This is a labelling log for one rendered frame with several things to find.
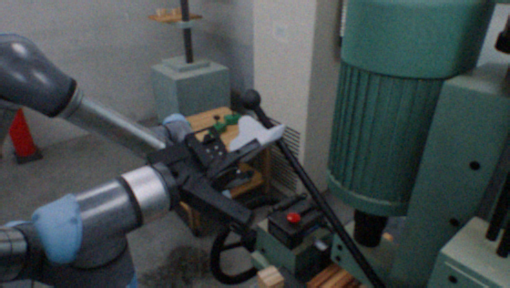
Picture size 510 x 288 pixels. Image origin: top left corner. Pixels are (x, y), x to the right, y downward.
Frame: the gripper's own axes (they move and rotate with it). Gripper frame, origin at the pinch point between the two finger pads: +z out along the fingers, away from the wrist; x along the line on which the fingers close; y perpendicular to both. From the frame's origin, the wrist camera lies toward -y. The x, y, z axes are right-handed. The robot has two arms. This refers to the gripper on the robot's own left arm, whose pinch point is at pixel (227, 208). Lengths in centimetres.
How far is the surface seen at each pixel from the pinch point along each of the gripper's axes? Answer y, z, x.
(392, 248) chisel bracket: -36.1, 30.9, -5.9
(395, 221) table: -16.7, 27.0, -33.8
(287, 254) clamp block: -15.4, 20.6, 1.0
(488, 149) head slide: -66, 27, 4
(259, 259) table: -4.9, 17.1, 2.1
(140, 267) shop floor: 119, -27, 0
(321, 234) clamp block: -18.1, 20.7, -8.3
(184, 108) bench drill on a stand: 115, -125, -73
